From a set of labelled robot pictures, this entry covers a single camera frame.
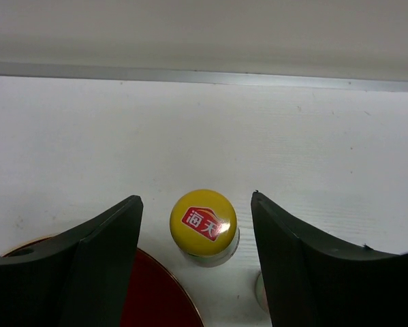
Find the sauce bottle yellow cap front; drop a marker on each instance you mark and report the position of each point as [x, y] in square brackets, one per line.
[260, 293]

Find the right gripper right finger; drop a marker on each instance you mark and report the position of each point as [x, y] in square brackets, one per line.
[313, 278]

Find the rear metal table rail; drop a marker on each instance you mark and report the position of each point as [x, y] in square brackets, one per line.
[41, 70]

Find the red round lacquer tray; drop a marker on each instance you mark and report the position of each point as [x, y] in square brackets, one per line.
[154, 296]

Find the sauce bottle yellow cap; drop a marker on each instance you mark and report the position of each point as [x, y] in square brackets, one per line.
[204, 226]
[260, 293]

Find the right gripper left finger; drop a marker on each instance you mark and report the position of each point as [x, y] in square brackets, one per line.
[79, 277]

